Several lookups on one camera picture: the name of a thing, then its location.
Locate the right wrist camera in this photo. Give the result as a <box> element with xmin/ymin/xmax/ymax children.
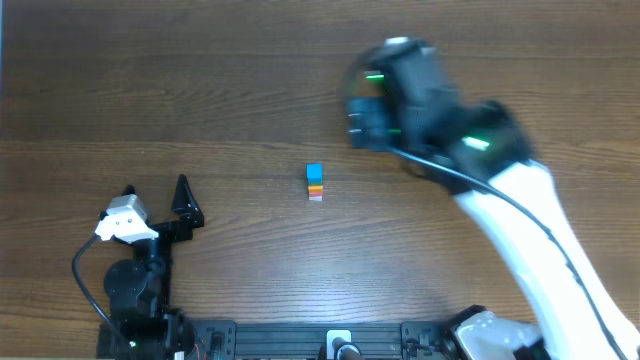
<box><xmin>382</xmin><ymin>35</ymin><xmax>437</xmax><ymax>55</ymax></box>

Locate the mounting rail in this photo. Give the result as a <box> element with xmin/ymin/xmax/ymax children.
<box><xmin>96</xmin><ymin>318</ymin><xmax>454</xmax><ymax>360</ymax></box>

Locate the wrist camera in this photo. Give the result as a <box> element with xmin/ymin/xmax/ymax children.
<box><xmin>382</xmin><ymin>35</ymin><xmax>437</xmax><ymax>55</ymax></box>
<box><xmin>94</xmin><ymin>193</ymin><xmax>161</xmax><ymax>246</ymax></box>

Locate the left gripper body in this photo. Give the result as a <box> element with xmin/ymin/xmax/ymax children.
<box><xmin>148</xmin><ymin>221</ymin><xmax>195</xmax><ymax>245</ymax></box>

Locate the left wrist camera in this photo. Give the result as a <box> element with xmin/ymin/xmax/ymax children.
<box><xmin>94</xmin><ymin>193</ymin><xmax>161</xmax><ymax>246</ymax></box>

